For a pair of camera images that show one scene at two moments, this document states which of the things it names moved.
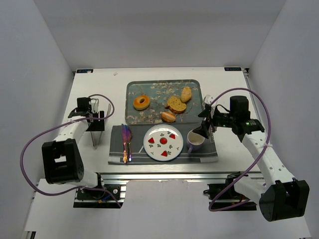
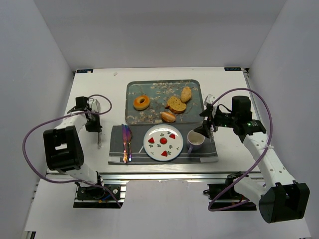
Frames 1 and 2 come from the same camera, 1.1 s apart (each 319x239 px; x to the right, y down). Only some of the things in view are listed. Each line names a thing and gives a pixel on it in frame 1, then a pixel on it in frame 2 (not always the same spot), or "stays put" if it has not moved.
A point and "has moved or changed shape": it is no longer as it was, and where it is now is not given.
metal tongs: [95, 145] has moved or changed shape
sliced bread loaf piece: [175, 105] stays put
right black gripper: [207, 122] stays put
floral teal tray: [163, 102] stays put
